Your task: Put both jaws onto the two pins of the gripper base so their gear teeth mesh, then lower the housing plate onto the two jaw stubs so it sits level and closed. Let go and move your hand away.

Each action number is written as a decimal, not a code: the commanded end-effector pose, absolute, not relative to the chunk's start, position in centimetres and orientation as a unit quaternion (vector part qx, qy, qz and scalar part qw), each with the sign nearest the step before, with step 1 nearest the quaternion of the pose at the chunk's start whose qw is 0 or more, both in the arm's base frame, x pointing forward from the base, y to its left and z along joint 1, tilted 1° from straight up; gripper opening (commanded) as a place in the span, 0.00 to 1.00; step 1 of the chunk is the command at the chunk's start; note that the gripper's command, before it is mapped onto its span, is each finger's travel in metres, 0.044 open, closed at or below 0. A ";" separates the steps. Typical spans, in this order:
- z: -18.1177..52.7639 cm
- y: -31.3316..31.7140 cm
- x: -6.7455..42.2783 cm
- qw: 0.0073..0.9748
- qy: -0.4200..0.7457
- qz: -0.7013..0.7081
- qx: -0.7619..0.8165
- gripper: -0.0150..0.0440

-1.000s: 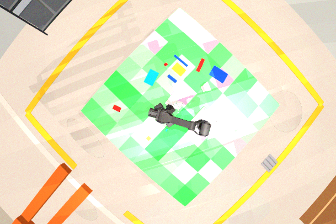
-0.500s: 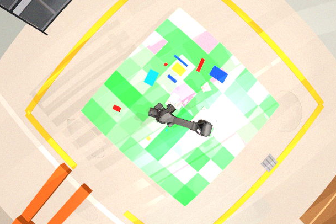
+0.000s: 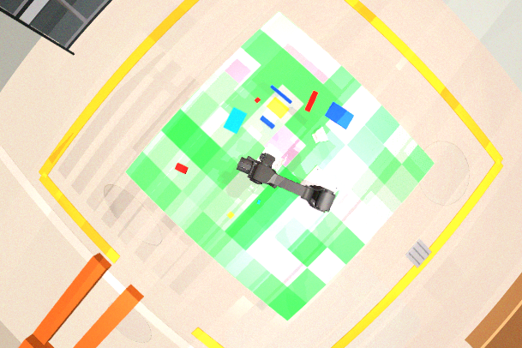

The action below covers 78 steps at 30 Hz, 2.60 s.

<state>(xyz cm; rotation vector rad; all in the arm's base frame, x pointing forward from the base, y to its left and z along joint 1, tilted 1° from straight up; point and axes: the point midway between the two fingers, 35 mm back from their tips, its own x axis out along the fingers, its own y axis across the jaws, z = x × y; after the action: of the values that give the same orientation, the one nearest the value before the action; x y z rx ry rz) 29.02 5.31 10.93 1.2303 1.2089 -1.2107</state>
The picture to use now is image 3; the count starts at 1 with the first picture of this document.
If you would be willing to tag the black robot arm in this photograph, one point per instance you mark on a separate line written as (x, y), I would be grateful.
(261, 172)

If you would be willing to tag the cyan flat rectangular plate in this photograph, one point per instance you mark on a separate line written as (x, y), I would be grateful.
(235, 120)

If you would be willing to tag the blue long bar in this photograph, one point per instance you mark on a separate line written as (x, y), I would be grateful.
(280, 93)

